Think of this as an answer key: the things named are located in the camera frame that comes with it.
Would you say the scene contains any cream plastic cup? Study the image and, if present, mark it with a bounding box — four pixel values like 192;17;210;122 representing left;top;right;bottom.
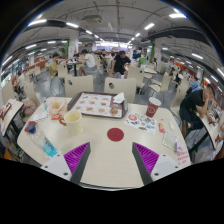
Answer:
63;110;84;136

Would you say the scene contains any colourful printed leaflet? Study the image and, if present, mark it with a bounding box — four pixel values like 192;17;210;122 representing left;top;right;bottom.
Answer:
123;111;158;136

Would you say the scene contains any neighbouring white table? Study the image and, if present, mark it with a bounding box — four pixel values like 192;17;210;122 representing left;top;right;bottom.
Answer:
199;103;224;151
0;98;25;138

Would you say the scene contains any dark food tray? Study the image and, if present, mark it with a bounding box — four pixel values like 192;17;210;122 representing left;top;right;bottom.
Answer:
66;91;129;120

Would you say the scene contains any person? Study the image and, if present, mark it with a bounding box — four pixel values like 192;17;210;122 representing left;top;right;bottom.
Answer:
189;75;201;93
108;50;132;80
179;83;216;133
138;53;148;68
48;52;62;78
78;48;98;77
16;69;27;91

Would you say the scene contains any ceiling air conditioner unit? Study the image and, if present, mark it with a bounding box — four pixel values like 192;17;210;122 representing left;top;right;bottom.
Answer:
82;14;103;24

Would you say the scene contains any clear plastic bag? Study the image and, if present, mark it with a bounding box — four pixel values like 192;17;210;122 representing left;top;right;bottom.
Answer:
162;130;179;153

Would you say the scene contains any red paper cup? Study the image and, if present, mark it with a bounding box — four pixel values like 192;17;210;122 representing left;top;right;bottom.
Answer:
145;96;162;118

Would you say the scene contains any crumpled white napkin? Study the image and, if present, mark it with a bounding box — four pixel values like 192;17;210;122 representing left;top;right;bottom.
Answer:
112;92;126;105

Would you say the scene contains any clear bottle with blue cap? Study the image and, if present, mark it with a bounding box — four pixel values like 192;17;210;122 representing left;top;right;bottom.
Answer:
27;123;59;159

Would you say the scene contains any red tissue pack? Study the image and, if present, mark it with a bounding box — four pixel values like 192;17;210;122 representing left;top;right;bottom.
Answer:
23;120;38;134

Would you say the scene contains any white printed paper sheet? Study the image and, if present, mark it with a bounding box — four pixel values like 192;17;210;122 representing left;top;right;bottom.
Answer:
31;110;50;123

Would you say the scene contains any small red sauce packet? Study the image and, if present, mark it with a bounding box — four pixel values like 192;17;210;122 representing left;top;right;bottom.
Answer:
157;122;166;134

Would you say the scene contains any group of ceiling lights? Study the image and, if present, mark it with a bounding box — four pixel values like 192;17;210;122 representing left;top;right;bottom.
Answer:
1;12;224;84

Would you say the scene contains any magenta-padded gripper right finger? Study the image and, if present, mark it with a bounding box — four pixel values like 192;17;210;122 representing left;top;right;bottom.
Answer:
131;141;183;187

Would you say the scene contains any pink bag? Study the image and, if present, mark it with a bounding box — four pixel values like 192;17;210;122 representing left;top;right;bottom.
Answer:
20;98;38;118

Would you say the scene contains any printed paper tray liner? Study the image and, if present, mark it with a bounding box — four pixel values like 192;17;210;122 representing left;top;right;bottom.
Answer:
72;93;124;118

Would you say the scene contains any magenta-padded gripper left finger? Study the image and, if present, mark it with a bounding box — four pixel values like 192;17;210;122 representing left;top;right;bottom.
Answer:
39;141;92;186

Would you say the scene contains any group of beige chairs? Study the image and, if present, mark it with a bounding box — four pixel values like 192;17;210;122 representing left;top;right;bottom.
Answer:
0;61;193;118

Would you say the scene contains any flat round red coaster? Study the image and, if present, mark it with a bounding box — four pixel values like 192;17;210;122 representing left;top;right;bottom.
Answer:
106;127;125;143

